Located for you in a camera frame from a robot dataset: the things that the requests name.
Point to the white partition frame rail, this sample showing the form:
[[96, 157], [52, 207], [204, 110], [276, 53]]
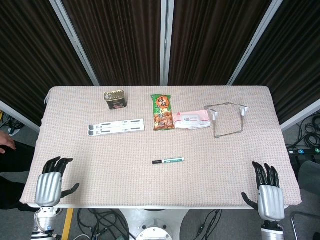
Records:
[[300, 116], [17, 115]]

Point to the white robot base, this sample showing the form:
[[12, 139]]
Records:
[[152, 225]]

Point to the green snack bag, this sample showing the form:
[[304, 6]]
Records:
[[162, 112]]

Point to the grey office chair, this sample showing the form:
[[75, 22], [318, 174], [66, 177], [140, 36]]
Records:
[[311, 172]]

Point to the pink wet wipes pack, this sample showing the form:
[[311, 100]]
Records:
[[191, 120]]

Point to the white partition frame post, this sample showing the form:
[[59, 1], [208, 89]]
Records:
[[166, 42], [75, 42], [255, 42]]

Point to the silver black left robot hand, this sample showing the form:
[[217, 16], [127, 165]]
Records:
[[48, 186]]

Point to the bystander bare hand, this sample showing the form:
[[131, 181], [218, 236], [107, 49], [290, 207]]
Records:
[[6, 141]]

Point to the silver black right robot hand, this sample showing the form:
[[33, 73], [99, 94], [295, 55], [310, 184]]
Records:
[[271, 200]]

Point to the white green marker body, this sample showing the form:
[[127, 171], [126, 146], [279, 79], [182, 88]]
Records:
[[173, 160]]

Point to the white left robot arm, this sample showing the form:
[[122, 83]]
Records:
[[45, 222]]

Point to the white folding laptop stand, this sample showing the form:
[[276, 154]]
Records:
[[116, 127]]

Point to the black marker cap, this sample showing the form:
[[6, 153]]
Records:
[[157, 162]]

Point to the black power strip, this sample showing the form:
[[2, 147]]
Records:
[[303, 150]]

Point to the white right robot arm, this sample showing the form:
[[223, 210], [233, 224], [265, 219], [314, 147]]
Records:
[[272, 230]]

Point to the dark luncheon meat can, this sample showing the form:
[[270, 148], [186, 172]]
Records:
[[116, 101]]

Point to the pink woven table cloth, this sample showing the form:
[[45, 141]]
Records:
[[160, 182]]

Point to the yellow floor tape strip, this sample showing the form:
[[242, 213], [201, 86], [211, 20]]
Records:
[[67, 223]]

